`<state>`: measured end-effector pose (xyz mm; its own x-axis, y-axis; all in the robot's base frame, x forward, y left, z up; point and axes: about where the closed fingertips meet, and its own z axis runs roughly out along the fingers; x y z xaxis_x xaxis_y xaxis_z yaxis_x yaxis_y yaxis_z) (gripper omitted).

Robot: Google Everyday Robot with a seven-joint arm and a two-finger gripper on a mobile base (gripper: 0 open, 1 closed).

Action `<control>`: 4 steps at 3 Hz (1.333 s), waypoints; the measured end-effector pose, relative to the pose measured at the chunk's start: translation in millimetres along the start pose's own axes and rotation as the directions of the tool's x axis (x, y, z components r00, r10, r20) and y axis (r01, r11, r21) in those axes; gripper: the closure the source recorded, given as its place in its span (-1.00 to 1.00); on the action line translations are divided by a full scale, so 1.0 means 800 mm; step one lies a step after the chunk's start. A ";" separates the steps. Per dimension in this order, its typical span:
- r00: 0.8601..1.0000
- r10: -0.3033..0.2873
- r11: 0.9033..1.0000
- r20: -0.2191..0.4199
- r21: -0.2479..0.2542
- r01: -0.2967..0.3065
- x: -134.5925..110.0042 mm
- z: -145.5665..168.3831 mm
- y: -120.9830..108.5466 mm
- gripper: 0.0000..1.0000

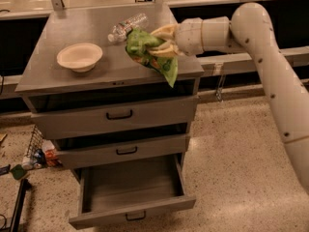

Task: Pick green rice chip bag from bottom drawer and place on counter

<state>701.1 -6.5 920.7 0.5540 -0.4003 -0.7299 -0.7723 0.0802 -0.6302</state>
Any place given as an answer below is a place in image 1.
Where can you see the long grey shelf rail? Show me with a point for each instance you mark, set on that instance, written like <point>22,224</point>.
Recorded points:
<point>242,62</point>

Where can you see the grey top drawer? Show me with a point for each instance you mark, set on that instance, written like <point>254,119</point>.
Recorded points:
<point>116,117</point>

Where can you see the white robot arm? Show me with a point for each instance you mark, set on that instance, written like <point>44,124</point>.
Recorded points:
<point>250,29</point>

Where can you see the blue soda can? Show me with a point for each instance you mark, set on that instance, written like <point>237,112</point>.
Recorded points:
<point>39,159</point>

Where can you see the black stand leg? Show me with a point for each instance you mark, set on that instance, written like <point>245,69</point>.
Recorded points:
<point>23,187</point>

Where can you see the red snack package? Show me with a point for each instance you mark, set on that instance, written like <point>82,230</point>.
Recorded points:
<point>50,154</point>

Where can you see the clear plastic water bottle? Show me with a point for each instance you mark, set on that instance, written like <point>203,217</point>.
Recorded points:
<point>123,28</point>

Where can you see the white small bottle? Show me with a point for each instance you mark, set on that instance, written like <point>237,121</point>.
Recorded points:
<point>27,163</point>

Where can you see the grey middle drawer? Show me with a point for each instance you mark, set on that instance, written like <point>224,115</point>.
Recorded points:
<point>118,152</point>

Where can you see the green small object on floor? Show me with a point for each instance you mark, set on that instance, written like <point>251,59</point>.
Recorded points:
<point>18,172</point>

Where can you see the grey open bottom drawer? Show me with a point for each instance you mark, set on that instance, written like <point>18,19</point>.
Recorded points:
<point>129,191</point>

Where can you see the wire basket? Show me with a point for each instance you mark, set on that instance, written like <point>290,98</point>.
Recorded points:
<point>35,142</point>

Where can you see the white paper bowl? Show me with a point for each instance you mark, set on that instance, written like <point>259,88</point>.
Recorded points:
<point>79,57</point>

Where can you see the grey drawer cabinet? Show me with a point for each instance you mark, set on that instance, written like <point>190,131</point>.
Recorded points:
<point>47,87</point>

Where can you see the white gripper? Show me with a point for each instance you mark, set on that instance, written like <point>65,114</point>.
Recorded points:
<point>189,36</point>

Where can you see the green rice chip bag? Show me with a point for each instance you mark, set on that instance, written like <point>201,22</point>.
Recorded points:
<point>137,43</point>

